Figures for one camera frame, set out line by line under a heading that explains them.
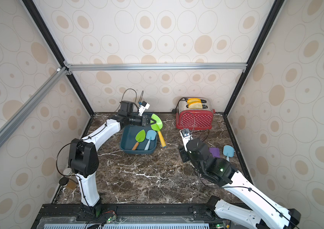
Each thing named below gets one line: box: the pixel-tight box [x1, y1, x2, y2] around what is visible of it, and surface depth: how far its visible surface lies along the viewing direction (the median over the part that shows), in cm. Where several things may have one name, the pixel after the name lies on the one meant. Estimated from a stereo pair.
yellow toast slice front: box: [188, 101, 203, 110], surface depth 100 cm
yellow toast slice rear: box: [186, 98, 202, 104], surface depth 102 cm
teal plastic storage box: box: [120, 124, 159, 154], surface depth 102 cm
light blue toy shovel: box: [144, 129, 157, 151], surface depth 106 cm
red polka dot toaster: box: [175, 96, 216, 131], surface depth 102 cm
